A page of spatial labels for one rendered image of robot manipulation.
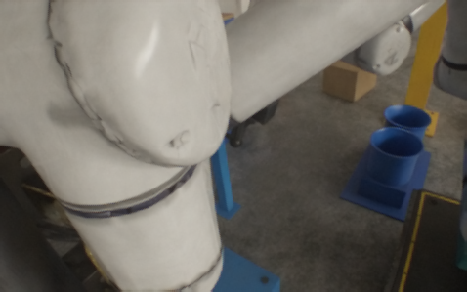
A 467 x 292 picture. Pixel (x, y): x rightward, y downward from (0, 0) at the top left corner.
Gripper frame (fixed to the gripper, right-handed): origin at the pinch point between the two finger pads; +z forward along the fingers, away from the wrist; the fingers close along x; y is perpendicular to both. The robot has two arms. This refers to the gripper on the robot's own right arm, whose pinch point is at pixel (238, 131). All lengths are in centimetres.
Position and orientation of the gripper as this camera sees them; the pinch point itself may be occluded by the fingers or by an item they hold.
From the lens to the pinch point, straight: 74.8
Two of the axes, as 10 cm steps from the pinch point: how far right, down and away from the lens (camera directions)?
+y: 5.9, -5.2, 6.2
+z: -1.8, 6.6, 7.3
